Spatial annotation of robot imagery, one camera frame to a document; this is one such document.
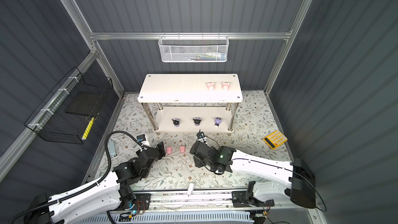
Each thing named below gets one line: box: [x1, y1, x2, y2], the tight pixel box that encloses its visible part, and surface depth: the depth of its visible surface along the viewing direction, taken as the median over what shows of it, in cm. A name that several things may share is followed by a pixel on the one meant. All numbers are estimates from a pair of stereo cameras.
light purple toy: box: [214, 117, 222, 127], surface depth 95 cm
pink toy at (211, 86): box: [207, 82, 216, 91], surface depth 75 cm
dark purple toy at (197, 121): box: [192, 117, 202, 126], surface depth 93 cm
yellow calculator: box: [263, 129, 289, 150], surface depth 96 cm
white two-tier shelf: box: [136, 73, 244, 133], surface depth 80 cm
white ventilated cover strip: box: [78, 211, 255, 224], surface depth 72 cm
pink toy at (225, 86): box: [222, 81, 231, 91], surface depth 75 cm
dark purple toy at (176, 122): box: [171, 118, 180, 128], surface depth 93 cm
